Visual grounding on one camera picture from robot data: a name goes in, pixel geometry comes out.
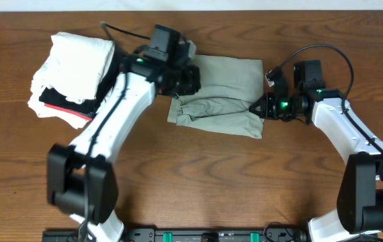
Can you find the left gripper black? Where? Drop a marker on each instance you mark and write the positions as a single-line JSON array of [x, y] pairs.
[[187, 83]]

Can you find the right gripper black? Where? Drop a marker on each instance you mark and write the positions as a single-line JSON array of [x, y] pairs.
[[267, 111]]

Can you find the khaki green shorts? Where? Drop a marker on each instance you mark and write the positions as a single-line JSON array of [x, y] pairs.
[[228, 87]]

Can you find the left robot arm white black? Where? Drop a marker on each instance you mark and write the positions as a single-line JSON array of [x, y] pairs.
[[81, 180]]

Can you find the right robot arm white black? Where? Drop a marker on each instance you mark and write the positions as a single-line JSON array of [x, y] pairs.
[[359, 212]]

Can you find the white folded garment on top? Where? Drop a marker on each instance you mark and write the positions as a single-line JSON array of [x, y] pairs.
[[75, 66]]

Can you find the white garment at stack bottom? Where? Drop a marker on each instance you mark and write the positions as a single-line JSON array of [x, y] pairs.
[[60, 116]]

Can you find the black folded garment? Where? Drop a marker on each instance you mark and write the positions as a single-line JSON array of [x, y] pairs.
[[86, 110]]

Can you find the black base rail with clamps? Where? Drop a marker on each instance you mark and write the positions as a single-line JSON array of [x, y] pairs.
[[273, 232]]

